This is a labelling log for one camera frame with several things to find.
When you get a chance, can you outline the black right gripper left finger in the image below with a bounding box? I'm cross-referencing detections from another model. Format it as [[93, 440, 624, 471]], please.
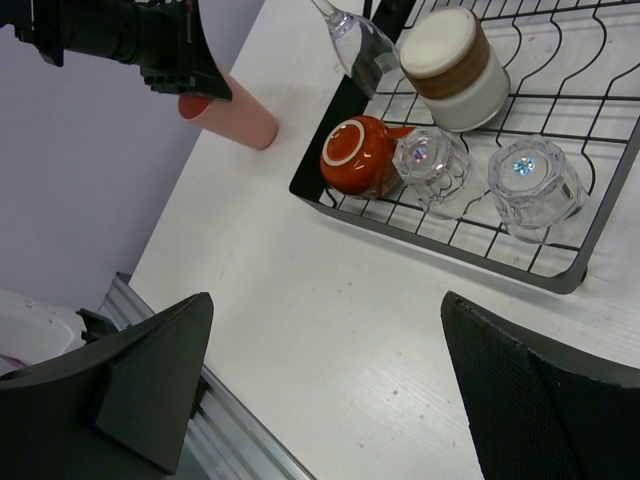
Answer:
[[1, 293, 214, 479]]

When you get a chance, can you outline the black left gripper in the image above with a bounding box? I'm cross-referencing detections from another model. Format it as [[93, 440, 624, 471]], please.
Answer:
[[1, 1, 232, 101]]

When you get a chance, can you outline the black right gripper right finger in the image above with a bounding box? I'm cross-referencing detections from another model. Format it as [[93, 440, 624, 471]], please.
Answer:
[[441, 291, 639, 479]]

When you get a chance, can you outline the pink plastic tumbler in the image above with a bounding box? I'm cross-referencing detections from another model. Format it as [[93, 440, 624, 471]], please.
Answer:
[[178, 70, 279, 150]]

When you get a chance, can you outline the orange ceramic mug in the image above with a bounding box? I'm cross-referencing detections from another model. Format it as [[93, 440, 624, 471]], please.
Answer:
[[319, 115, 414, 200]]

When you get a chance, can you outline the clear faceted glass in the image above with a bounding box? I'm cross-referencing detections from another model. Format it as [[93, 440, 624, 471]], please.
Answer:
[[392, 127, 483, 220], [487, 135, 588, 245]]

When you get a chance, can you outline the white brown ceramic cup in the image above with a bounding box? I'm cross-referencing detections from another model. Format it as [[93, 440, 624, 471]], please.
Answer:
[[400, 6, 510, 132]]

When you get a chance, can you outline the clear wine glass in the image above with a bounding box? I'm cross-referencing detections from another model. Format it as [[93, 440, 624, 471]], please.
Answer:
[[311, 0, 404, 100]]

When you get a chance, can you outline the aluminium mounting rail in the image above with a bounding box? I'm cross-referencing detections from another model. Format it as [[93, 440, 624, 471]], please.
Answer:
[[99, 271, 318, 480]]

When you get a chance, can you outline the black wire dish rack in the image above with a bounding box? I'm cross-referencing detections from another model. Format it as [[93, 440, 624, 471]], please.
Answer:
[[290, 1, 639, 294]]

